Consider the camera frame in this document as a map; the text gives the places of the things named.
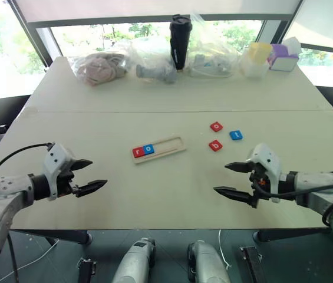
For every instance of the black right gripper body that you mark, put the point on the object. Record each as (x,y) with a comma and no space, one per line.
(259,174)

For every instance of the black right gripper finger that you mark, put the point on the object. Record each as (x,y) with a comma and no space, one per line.
(240,167)
(234,194)

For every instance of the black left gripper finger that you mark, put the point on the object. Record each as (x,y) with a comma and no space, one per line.
(91,187)
(81,164)

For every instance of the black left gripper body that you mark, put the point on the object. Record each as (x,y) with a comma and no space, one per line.
(66,184)

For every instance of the blue letter tile t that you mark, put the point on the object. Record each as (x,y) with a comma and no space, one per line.
(236,135)

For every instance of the red letter tile b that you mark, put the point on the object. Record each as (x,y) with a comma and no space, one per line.
(215,145)

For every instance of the red letter tile o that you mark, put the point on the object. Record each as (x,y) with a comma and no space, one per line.
(216,126)

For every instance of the wooden letter tray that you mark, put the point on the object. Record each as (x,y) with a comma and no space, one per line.
(172,144)

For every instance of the red letter tile r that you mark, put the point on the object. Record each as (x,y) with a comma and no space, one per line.
(138,152)

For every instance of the blue letter tile o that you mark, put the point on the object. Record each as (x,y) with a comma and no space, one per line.
(148,149)

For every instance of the silver right robot leg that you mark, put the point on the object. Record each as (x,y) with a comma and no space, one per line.
(207,262)

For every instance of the silver robot leg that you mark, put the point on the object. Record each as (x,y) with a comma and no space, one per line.
(207,262)
(135,262)

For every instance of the silver left robot leg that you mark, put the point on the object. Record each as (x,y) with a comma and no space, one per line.
(135,262)

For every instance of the black table leg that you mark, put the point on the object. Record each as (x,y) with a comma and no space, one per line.
(66,236)
(287,234)

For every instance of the clear bag with pink cloth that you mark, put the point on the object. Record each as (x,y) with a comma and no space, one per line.
(98,69)

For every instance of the purple white tissue box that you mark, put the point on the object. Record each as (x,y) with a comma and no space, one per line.
(284,62)

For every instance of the clear bag with grey object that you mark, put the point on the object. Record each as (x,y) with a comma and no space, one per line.
(154,72)

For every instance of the yellow plastic cup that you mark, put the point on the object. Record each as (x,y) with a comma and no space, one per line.
(260,51)

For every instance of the black travel tumbler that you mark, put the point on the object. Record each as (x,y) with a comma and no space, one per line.
(179,44)

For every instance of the narrow white roller blind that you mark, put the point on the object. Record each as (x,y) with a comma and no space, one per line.
(325,20)

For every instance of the wide white roller blind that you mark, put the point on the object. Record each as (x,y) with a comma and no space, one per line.
(154,7)

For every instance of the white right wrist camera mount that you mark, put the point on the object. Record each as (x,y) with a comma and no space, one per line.
(265,156)

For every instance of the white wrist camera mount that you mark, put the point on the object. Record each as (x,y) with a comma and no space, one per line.
(55,159)
(265,156)

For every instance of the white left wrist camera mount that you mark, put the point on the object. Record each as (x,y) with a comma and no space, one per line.
(55,159)

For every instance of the black metal floor bracket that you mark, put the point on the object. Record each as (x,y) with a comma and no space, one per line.
(86,271)
(251,262)

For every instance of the dark window frame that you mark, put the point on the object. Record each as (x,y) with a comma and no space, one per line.
(154,19)

